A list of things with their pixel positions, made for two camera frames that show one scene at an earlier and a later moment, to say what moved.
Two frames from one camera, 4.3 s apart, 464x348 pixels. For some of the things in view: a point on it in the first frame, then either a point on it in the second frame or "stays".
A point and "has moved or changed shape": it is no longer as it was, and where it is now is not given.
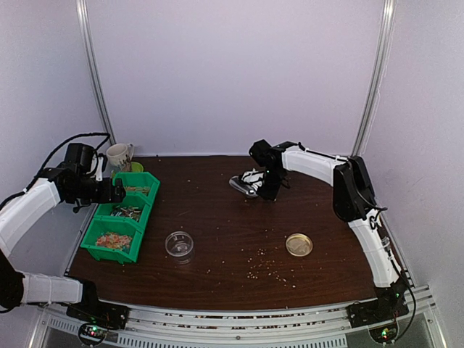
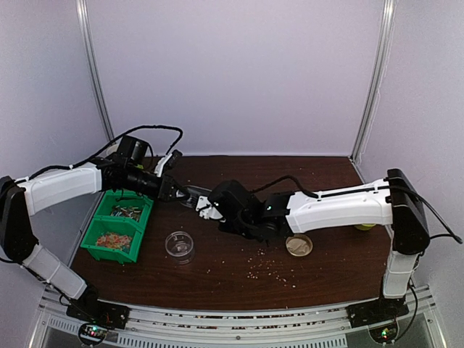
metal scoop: x=247 y=189 has moved or changed shape
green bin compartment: x=135 y=208 stays
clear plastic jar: x=179 y=244 stays
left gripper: x=106 y=196 to x=164 y=190
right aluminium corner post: x=380 y=70 stays
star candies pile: x=112 y=240 stays
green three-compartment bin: x=113 y=239 stays
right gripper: x=270 y=194 to x=221 y=228
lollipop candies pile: x=129 y=211 stays
